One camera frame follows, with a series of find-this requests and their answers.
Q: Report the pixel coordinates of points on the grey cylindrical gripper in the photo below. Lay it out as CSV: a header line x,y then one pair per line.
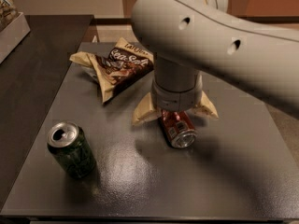
x,y
176,99

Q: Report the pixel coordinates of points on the red coke can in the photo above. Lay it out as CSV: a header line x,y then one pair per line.
x,y
178,129

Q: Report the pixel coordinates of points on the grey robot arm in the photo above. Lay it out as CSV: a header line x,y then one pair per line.
x,y
188,37

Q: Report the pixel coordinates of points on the green soda can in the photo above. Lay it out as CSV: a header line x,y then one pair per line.
x,y
67,144

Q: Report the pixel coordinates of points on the sea salt chip bag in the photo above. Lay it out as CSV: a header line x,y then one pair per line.
x,y
125,64

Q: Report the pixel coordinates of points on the white tray with snacks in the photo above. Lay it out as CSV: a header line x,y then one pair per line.
x,y
13,28

